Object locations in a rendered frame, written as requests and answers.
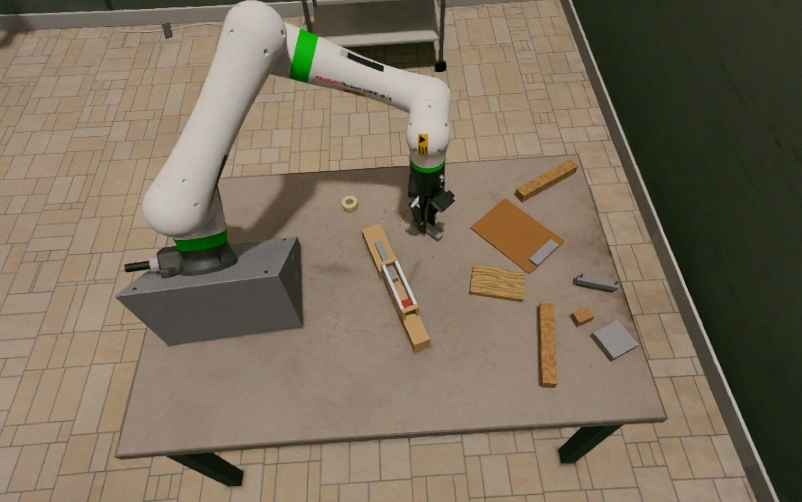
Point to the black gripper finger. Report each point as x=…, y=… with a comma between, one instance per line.
x=431, y=211
x=419, y=212

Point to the long wooden stick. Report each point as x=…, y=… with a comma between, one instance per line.
x=547, y=346
x=546, y=180

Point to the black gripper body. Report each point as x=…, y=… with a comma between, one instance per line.
x=424, y=191

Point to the beige roll of masking tape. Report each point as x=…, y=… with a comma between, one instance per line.
x=349, y=199

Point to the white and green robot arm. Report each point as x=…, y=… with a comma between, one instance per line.
x=250, y=46

